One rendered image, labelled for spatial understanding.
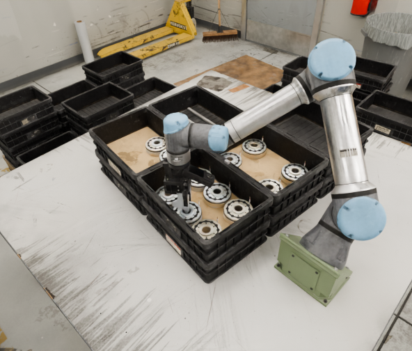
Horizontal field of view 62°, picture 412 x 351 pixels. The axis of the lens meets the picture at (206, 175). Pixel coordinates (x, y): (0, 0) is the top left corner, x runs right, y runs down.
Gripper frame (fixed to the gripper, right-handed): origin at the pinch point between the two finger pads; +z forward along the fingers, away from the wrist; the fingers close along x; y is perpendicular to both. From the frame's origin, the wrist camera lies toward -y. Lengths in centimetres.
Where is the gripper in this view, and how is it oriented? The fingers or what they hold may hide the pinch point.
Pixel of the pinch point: (188, 206)
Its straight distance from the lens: 123.8
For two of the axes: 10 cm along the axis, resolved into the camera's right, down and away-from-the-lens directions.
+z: 0.3, 8.0, 6.0
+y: -10.0, -0.4, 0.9
